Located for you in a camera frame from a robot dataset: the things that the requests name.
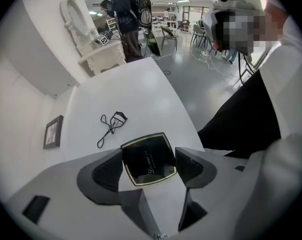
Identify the person's head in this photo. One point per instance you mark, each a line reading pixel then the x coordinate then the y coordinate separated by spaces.
pixel 241 31

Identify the black picture frame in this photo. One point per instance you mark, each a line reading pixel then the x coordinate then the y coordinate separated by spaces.
pixel 51 132

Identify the white power strip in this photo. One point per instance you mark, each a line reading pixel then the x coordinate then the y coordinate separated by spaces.
pixel 204 54

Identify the white metal shelving rack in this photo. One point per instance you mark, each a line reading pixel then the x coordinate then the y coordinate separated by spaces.
pixel 165 14

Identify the black gold-trimmed makeup compact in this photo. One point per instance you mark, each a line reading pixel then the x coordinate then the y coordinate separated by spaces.
pixel 148 156

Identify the black oval chair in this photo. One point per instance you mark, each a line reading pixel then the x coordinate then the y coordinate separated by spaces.
pixel 153 44

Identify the grey dining chair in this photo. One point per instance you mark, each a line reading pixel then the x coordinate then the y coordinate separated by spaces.
pixel 199 34
pixel 169 36

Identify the white ornate vanity table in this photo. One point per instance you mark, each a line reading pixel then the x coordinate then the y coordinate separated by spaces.
pixel 103 56

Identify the black backpack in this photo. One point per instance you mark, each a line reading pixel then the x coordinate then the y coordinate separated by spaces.
pixel 144 11

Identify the white oval vanity mirror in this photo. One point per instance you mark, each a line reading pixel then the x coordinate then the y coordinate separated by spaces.
pixel 75 16

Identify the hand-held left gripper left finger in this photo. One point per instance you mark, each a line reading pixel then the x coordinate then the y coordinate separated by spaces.
pixel 100 181

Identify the black metal eyelash curler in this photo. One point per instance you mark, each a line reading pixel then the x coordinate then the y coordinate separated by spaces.
pixel 117 120

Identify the white table top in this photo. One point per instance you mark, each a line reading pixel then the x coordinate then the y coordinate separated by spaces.
pixel 130 91

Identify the spare gripper device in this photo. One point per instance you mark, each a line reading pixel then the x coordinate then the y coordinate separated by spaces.
pixel 103 40

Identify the person in white shirt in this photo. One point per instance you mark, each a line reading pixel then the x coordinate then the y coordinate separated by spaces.
pixel 286 96

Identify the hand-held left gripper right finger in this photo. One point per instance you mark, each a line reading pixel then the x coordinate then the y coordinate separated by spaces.
pixel 195 170

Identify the person's black trousers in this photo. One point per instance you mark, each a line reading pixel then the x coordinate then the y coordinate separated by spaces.
pixel 243 124

